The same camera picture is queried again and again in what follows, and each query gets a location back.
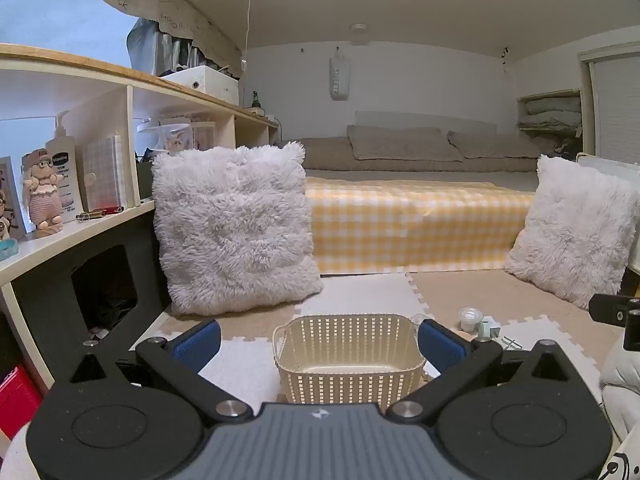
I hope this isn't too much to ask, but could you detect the red plastic box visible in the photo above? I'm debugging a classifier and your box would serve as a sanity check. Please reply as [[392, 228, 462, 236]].
[[0, 365, 43, 441]]

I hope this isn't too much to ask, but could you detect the yellow checked bed cover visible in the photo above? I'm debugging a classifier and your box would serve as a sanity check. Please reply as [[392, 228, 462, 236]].
[[304, 177, 536, 276]]

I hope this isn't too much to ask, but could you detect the pink checked notebook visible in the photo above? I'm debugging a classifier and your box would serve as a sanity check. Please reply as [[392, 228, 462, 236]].
[[81, 135, 126, 211]]

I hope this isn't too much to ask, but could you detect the large fluffy white pillow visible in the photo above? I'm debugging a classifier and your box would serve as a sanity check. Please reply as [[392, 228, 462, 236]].
[[151, 141, 325, 317]]

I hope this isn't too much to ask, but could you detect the cream wooden shelf unit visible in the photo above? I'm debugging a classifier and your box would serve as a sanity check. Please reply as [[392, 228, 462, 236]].
[[0, 42, 281, 396]]

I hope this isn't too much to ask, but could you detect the white lotion pump bottle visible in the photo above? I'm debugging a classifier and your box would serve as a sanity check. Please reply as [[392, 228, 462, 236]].
[[45, 110, 83, 223]]

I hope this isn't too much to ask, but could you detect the white sliding door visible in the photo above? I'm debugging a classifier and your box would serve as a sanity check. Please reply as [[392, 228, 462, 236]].
[[580, 46, 640, 166]]

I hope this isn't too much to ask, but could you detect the white storage box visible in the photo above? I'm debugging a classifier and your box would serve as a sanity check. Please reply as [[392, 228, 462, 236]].
[[160, 65, 240, 108]]

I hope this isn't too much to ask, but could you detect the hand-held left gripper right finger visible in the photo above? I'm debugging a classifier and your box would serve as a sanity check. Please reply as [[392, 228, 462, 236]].
[[386, 319, 572, 425]]

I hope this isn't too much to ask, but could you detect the clear spotlight bulb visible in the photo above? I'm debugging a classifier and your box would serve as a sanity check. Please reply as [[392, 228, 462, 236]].
[[457, 306, 483, 332]]

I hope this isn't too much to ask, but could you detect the brown mattress bedding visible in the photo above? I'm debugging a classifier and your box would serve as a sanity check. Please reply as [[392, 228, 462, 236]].
[[280, 136, 540, 173]]

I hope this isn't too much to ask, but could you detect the black cabinet with cutout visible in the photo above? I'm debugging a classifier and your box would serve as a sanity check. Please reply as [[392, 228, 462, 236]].
[[12, 200, 173, 378]]

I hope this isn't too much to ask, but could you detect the cream plastic woven basket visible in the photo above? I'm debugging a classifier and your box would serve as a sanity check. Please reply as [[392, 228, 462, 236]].
[[272, 314, 427, 413]]

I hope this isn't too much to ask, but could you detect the white picture frame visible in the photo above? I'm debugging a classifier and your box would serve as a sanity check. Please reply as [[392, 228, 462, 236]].
[[0, 156, 27, 241]]

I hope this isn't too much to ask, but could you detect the beige bed pillow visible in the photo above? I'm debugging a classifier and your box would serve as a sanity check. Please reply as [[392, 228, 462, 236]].
[[346, 125, 463, 162], [447, 130, 556, 160]]

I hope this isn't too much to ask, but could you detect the beige white foam puzzle mat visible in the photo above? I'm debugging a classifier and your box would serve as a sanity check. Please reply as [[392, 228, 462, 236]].
[[150, 267, 621, 411]]

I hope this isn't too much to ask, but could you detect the white hanging pouch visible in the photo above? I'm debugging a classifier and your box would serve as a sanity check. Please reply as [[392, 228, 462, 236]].
[[329, 47, 353, 102]]

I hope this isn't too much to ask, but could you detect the hand-drawn paper banner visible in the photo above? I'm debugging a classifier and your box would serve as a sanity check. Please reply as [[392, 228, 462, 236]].
[[52, 0, 243, 76]]

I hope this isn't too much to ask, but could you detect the silver grey curtain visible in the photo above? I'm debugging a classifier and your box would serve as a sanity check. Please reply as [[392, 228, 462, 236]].
[[126, 17, 201, 78]]

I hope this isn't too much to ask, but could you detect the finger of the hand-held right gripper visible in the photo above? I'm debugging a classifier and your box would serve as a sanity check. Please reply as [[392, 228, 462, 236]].
[[589, 294, 640, 325]]

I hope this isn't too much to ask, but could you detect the dark green box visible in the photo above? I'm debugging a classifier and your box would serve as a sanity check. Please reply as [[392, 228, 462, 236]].
[[136, 160, 156, 200]]

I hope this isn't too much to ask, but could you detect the white hanging cord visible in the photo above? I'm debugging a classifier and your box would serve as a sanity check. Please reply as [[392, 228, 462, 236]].
[[242, 0, 256, 68]]

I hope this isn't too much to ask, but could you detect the crochet doll with glasses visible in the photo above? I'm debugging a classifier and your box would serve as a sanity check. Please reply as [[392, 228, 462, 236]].
[[21, 149, 65, 238]]

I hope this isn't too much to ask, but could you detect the folded bedding stack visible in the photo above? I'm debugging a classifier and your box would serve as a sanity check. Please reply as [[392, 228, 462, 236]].
[[517, 91, 583, 148]]

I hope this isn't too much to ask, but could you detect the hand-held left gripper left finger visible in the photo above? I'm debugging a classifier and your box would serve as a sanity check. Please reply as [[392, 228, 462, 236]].
[[67, 319, 255, 423]]

